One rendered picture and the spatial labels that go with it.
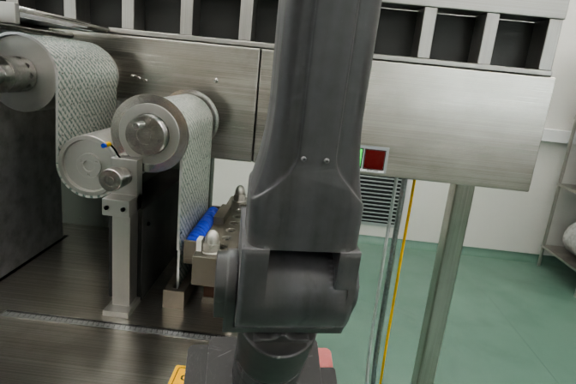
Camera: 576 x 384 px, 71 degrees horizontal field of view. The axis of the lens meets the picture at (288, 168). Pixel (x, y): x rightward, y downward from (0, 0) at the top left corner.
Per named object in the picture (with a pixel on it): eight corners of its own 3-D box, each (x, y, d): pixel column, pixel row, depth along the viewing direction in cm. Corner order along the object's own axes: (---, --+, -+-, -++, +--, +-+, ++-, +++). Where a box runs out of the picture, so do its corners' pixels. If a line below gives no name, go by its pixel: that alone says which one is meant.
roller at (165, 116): (118, 161, 77) (118, 99, 74) (165, 140, 102) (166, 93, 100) (177, 167, 77) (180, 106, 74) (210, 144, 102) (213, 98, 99)
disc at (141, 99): (110, 168, 78) (110, 90, 74) (111, 167, 78) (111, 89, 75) (186, 177, 77) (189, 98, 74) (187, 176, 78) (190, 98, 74)
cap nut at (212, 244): (200, 254, 78) (201, 232, 77) (204, 246, 82) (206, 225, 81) (219, 256, 78) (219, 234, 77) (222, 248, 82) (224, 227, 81)
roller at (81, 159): (58, 192, 80) (57, 131, 77) (117, 164, 104) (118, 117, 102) (118, 199, 79) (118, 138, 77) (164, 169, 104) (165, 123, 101)
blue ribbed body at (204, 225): (182, 252, 83) (183, 237, 82) (207, 217, 104) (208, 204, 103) (199, 255, 83) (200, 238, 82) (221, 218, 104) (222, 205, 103)
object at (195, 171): (176, 249, 81) (179, 160, 77) (206, 212, 104) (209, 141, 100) (178, 250, 81) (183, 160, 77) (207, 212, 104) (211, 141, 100)
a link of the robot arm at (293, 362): (239, 351, 26) (327, 351, 27) (242, 259, 31) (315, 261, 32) (233, 390, 31) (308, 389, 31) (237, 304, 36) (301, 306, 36)
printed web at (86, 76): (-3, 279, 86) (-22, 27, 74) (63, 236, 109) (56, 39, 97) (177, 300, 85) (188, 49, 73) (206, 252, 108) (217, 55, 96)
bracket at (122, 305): (101, 317, 77) (99, 161, 71) (117, 299, 84) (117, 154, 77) (127, 321, 77) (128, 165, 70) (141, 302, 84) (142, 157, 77)
